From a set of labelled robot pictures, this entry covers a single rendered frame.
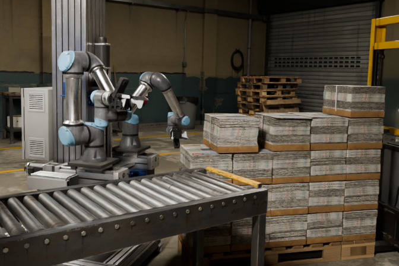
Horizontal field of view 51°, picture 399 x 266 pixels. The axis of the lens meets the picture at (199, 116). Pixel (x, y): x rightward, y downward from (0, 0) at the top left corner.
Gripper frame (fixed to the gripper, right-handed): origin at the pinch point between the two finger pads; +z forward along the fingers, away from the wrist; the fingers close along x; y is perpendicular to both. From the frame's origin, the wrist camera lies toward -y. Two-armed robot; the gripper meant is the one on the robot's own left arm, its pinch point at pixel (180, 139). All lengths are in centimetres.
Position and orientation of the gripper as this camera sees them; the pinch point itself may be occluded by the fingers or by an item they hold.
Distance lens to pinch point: 318.5
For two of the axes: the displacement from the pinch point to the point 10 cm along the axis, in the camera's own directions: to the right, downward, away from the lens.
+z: 2.8, 1.1, -9.5
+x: 9.6, 0.0, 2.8
